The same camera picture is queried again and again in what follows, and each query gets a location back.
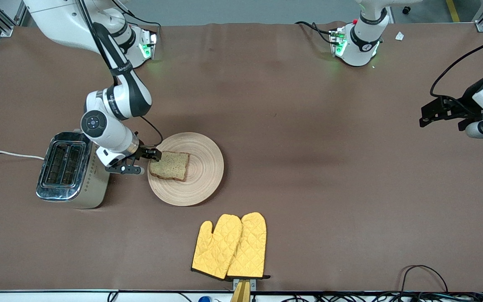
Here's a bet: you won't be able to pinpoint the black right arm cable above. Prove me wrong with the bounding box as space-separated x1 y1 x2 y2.
78 0 164 148

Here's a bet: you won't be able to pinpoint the slice of brown bread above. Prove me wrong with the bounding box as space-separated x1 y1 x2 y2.
149 151 190 182

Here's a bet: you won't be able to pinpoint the yellow quilted oven mitt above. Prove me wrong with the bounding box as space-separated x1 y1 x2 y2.
227 212 270 281
191 214 243 281

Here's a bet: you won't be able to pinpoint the black arm base cable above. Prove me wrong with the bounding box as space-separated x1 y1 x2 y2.
295 21 335 45

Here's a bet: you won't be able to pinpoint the round wooden plate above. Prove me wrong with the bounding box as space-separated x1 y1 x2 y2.
147 132 224 207

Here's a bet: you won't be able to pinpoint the looped black cable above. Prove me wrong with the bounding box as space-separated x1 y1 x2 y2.
399 265 449 294

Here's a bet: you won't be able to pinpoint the white toaster power cord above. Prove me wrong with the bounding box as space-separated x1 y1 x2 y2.
0 150 46 161

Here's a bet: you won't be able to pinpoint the silver two-slot toaster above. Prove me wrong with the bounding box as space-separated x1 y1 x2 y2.
36 131 111 209

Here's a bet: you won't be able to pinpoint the tangled black cables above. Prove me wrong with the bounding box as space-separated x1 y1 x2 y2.
283 291 483 302

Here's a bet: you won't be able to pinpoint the grey metal bracket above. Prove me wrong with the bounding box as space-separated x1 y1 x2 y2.
232 278 257 291

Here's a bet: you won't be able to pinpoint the table cover mat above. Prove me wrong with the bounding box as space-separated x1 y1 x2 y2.
0 21 483 292

